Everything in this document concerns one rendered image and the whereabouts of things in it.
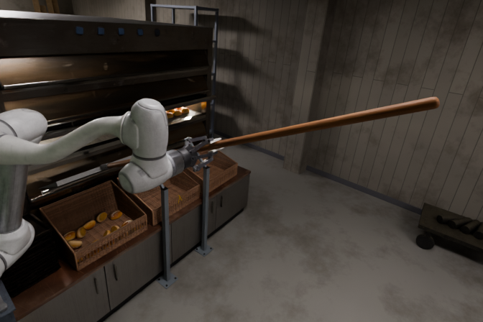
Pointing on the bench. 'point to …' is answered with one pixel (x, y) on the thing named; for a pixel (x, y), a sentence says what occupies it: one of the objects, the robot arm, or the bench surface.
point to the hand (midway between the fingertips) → (214, 145)
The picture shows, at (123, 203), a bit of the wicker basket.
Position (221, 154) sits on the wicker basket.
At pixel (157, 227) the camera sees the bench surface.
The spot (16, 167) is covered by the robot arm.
